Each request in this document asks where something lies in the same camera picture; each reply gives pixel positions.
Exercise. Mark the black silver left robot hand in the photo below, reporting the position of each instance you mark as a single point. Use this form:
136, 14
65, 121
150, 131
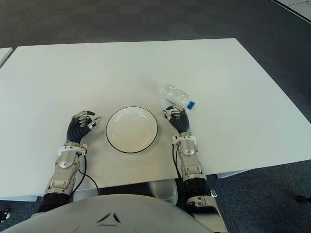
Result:
76, 129

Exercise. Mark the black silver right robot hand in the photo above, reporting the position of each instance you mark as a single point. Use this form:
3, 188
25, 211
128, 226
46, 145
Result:
181, 122

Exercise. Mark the clear blue-capped water bottle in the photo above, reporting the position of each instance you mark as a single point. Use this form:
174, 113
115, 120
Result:
173, 94

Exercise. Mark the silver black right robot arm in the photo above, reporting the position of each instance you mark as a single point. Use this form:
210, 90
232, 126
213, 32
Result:
192, 167

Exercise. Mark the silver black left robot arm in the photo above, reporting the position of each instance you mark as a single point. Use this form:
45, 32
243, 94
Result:
64, 167

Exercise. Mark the white black-rimmed plate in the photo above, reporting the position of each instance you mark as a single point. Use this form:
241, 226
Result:
132, 129

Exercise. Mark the white robot waist part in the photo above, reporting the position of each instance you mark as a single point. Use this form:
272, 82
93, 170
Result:
162, 190

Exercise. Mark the grey robot torso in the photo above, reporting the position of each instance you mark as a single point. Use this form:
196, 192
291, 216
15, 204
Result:
109, 213

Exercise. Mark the white neighbouring table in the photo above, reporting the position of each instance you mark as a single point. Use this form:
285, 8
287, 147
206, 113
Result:
4, 55

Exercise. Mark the black wheeled stand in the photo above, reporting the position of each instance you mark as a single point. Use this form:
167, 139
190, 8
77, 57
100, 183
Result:
5, 214

